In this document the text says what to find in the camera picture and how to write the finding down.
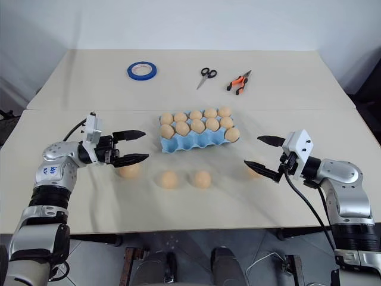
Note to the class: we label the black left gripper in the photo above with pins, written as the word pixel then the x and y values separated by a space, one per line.
pixel 105 152

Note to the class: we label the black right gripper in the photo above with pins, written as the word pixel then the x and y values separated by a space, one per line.
pixel 288 163

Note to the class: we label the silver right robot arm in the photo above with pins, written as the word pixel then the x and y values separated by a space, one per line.
pixel 348 190

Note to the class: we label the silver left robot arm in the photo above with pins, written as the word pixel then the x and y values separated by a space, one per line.
pixel 50 178

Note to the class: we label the blue egg tray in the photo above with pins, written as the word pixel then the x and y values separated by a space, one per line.
pixel 178 146

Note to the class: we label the tan egg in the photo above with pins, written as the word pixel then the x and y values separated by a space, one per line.
pixel 180 116
pixel 226 122
pixel 166 118
pixel 210 113
pixel 202 179
pixel 182 128
pixel 212 124
pixel 169 180
pixel 250 174
pixel 197 125
pixel 167 131
pixel 224 111
pixel 129 172
pixel 196 114
pixel 232 134

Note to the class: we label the blue tape roll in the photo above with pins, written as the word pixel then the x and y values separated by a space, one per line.
pixel 142 77

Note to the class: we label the dark grey rounded shape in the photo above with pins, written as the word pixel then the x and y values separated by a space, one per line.
pixel 226 265

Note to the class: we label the rusty brown metal bar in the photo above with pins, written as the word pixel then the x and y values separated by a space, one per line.
pixel 296 269
pixel 130 265

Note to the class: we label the black background equipment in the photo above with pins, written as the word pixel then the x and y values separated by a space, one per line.
pixel 369 89

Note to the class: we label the black background stand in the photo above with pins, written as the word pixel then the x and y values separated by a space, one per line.
pixel 6 114

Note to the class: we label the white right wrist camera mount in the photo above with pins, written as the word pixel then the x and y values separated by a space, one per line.
pixel 300 143

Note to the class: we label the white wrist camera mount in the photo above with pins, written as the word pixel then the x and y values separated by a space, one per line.
pixel 300 143
pixel 94 126

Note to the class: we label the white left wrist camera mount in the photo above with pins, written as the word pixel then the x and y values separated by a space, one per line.
pixel 94 126

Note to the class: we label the black table frame bar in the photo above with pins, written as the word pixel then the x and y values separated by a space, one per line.
pixel 300 233

